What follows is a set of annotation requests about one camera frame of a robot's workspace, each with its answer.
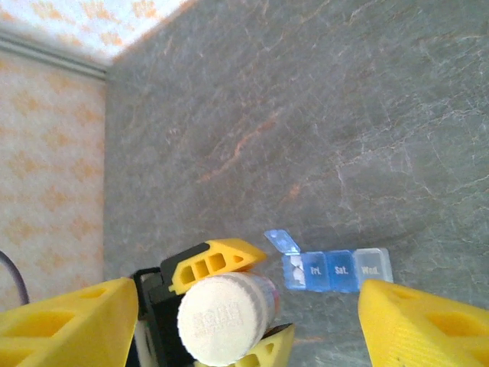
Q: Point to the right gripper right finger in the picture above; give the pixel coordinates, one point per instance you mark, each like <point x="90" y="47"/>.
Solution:
<point x="428" y="329"/>

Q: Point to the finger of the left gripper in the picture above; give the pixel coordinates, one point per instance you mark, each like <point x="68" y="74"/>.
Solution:
<point x="229" y="252"/>
<point x="275" y="348"/>

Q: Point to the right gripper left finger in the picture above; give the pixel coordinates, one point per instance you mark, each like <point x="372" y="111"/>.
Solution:
<point x="57" y="332"/>

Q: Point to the white orange vitamin bottle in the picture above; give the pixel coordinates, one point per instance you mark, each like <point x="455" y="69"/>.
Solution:
<point x="272" y="296"/>

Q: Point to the white-capped pill bottle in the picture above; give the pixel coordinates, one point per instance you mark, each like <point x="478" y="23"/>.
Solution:
<point x="217" y="317"/>

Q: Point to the blue weekly pill organizer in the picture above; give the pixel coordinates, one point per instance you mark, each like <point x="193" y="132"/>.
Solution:
<point x="336" y="271"/>

